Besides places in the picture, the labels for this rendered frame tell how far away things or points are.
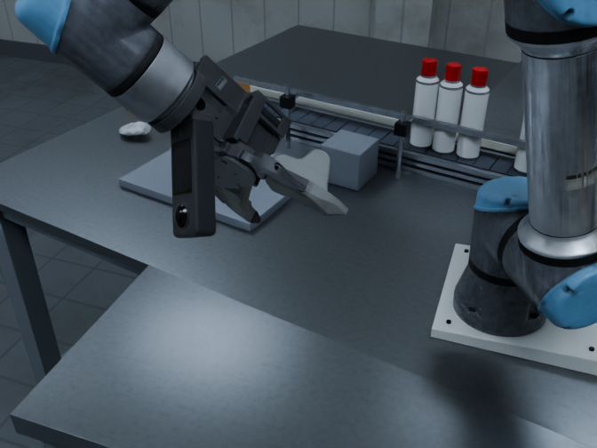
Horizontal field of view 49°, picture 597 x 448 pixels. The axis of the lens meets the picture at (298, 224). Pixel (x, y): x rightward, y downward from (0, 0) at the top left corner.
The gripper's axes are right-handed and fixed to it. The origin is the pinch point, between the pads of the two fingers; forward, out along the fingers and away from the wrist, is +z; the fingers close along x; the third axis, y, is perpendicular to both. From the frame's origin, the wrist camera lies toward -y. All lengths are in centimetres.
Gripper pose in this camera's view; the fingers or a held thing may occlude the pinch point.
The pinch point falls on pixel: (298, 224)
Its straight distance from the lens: 73.0
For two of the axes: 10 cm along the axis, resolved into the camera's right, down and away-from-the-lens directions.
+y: 3.7, -8.4, 3.9
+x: -6.6, 0.6, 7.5
